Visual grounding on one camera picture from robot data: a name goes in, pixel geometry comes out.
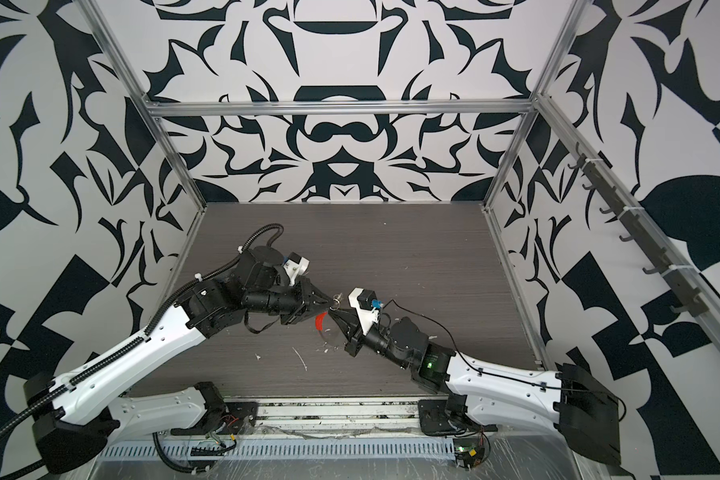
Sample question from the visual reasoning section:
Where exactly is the green circuit board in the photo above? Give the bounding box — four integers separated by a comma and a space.
453, 435, 491, 470

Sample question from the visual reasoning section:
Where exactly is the white slotted cable duct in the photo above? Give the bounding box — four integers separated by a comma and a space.
98, 437, 460, 462

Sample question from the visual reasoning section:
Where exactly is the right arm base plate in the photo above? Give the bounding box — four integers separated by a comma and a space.
417, 399, 464, 437

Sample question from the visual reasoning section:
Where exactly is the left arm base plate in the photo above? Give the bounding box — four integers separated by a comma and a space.
216, 400, 259, 436

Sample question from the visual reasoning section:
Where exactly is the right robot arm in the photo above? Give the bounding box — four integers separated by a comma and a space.
328, 309, 622, 466

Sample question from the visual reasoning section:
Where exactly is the red key tag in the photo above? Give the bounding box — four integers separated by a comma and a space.
315, 312, 327, 332

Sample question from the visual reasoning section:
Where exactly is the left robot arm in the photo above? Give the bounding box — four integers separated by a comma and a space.
0, 245, 333, 477

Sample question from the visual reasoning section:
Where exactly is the black corrugated cable conduit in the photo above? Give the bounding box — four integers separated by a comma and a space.
239, 223, 285, 253

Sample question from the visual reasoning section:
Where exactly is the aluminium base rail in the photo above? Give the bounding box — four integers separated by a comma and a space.
215, 395, 592, 442

